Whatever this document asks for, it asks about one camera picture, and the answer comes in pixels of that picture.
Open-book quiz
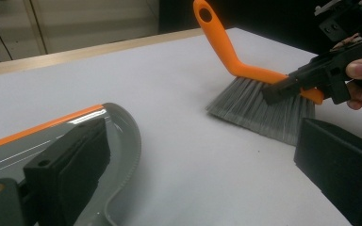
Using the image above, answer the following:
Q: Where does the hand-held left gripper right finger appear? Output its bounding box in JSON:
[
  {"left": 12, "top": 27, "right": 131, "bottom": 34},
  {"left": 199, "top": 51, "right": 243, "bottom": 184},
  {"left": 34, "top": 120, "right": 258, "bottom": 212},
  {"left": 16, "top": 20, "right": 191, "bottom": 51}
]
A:
[{"left": 293, "top": 118, "right": 362, "bottom": 226}]

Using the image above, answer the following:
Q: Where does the orange brush with grey bristles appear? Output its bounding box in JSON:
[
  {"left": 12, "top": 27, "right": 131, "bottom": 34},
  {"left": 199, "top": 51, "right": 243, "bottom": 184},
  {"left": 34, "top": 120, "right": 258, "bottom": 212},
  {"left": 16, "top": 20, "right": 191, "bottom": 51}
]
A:
[{"left": 192, "top": 0, "right": 325, "bottom": 147}]

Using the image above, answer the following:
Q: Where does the wooden table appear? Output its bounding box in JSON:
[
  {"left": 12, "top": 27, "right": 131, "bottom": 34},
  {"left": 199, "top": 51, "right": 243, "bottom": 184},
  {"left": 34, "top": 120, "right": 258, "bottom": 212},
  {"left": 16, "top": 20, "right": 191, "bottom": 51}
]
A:
[{"left": 0, "top": 27, "right": 206, "bottom": 79}]

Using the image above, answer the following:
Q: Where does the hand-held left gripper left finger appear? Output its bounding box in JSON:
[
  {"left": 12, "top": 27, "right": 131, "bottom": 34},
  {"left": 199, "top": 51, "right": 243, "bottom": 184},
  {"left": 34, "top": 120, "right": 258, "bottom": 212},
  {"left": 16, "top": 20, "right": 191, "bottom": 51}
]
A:
[{"left": 23, "top": 118, "right": 111, "bottom": 226}]

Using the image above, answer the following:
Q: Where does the black curtain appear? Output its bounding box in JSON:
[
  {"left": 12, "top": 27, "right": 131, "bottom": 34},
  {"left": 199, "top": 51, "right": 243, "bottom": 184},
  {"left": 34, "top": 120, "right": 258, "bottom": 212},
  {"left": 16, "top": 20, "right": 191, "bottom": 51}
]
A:
[{"left": 158, "top": 0, "right": 328, "bottom": 55}]

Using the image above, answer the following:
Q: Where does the grey dustpan with orange lip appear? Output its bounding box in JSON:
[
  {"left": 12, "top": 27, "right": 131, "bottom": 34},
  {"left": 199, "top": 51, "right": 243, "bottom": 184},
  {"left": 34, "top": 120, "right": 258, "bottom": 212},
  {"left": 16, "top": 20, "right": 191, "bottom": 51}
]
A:
[{"left": 0, "top": 102, "right": 142, "bottom": 226}]

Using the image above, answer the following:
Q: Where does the white table board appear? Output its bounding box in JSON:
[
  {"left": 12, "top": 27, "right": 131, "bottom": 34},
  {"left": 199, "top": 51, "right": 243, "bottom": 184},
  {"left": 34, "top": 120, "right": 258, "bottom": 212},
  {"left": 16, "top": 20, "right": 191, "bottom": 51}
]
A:
[{"left": 0, "top": 27, "right": 362, "bottom": 226}]

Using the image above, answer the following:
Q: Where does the wooden wall post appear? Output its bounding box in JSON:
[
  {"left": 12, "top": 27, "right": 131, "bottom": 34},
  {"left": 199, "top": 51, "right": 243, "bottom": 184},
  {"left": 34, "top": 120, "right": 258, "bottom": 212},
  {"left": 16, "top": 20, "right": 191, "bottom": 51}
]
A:
[{"left": 23, "top": 0, "right": 49, "bottom": 55}]

